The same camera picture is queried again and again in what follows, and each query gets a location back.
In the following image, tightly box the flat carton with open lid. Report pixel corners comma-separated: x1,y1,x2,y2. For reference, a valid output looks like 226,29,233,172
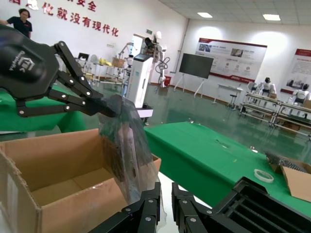
264,151,311,203

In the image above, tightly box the open brown cardboard box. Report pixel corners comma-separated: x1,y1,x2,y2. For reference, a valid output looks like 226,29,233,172
0,128,162,233

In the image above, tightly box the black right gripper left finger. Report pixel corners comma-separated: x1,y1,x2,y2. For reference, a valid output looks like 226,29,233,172
89,181,162,233

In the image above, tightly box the black slotted container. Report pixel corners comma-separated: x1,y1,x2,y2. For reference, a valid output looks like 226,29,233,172
208,176,311,233

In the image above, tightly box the metal tube workbench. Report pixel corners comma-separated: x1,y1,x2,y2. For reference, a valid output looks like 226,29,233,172
271,100,311,140
240,92,281,123

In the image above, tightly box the graphics card with metal bracket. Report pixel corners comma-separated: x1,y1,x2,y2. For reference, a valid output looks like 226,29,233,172
104,121,149,204

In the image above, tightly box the black display on tripod stand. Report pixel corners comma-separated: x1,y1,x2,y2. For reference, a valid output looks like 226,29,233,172
173,52,214,98

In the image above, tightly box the red wall lettering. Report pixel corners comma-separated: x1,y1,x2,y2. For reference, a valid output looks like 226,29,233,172
9,0,120,37

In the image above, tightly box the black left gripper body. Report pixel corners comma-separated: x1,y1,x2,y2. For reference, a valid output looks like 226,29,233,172
0,24,60,100

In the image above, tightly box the green tablecloth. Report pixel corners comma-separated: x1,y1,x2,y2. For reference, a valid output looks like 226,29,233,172
0,82,87,133
143,121,280,208

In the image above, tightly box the wall poster with photo row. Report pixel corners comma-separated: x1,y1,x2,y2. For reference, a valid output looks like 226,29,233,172
280,48,311,94

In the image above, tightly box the white black-headed humanoid robot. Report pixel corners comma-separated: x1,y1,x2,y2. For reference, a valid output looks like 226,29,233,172
290,83,311,105
256,77,277,98

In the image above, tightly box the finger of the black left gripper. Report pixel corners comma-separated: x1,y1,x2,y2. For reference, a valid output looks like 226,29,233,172
53,40,116,108
16,90,118,119

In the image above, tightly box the translucent antistatic bag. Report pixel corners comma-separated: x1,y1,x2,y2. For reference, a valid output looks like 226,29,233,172
98,94,157,207

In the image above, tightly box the white kiosk machine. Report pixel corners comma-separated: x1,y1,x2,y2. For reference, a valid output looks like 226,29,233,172
126,53,156,122

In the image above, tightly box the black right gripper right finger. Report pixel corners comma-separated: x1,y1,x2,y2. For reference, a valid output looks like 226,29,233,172
171,182,221,233

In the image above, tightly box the black mesh packing material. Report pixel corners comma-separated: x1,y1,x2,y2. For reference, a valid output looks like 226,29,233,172
264,151,306,168

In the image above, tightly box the small white table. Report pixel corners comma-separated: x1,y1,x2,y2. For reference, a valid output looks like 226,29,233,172
217,83,244,105

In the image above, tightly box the person in black shirt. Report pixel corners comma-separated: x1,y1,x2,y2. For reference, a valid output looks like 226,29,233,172
0,8,34,39

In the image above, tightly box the black round stool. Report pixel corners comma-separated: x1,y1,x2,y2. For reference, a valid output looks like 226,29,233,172
227,94,238,110

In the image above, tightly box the wall poster with red bar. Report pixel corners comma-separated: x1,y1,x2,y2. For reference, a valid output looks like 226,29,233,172
195,37,268,83

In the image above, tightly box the clear tape roll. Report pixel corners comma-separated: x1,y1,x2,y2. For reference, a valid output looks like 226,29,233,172
254,169,275,183

